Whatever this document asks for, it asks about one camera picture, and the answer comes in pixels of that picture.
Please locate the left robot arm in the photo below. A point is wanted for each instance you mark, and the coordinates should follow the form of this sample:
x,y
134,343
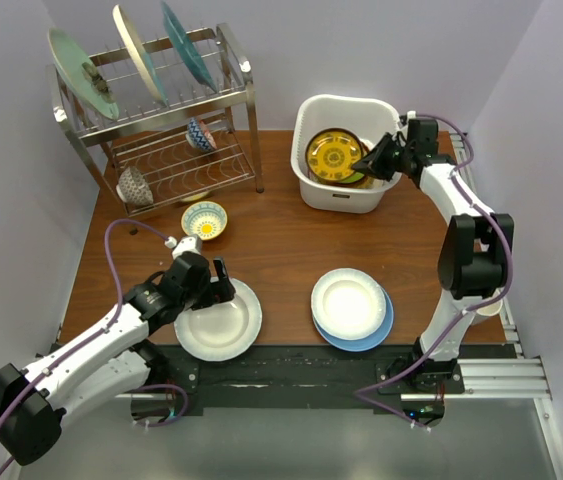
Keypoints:
x,y
111,357

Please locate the small teal patterned bowl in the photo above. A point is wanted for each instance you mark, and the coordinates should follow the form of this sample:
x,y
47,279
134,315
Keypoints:
x,y
205,219

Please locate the white paper cup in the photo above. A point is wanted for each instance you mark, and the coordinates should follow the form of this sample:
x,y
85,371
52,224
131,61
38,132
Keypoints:
x,y
490,310

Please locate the white scalloped plate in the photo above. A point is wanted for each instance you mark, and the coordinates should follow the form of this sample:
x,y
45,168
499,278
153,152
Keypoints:
x,y
348,304
223,331

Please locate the cream rimmed teal plate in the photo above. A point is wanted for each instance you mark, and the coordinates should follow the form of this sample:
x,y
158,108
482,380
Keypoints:
x,y
138,54

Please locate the yellow black patterned plate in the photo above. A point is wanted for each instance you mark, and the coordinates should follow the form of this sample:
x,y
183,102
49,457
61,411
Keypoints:
x,y
330,153

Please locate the white plastic bin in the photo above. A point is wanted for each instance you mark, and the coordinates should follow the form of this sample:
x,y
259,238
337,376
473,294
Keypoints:
x,y
369,119

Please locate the blue plate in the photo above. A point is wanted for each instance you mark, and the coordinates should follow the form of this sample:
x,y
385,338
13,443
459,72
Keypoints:
x,y
367,343

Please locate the woven bamboo tray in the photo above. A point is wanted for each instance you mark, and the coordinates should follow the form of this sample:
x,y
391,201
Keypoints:
x,y
367,184

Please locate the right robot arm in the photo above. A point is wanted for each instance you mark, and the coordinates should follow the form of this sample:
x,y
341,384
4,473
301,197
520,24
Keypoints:
x,y
475,266

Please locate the steel two-tier dish rack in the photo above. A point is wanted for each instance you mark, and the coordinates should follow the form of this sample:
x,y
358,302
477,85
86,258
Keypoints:
x,y
151,137

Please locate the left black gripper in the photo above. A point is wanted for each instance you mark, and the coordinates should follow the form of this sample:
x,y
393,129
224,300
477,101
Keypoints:
x,y
220,294

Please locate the dark teal plate in rack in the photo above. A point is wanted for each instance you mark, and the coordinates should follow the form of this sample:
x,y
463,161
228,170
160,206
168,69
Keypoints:
x,y
186,49

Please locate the lime green plate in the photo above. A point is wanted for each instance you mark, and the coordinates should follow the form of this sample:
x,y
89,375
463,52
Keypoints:
x,y
354,179

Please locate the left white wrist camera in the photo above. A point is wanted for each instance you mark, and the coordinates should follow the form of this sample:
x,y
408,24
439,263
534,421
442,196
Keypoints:
x,y
191,243

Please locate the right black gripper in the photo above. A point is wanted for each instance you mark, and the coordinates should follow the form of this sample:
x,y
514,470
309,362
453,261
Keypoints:
x,y
374,164

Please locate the blue zigzag patterned bowl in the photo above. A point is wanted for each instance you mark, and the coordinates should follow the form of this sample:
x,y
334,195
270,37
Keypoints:
x,y
199,136

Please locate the grey patterned bowl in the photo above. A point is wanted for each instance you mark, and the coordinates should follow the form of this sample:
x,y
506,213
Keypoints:
x,y
133,189

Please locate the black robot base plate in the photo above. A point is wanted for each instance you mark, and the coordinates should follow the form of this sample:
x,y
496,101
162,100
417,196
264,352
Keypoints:
x,y
266,376

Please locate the light green plate in rack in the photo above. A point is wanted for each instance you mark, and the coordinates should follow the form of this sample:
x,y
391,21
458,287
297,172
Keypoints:
x,y
80,74

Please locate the red-brown fluted plate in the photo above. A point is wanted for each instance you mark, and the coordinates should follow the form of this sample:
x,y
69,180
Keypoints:
x,y
366,147

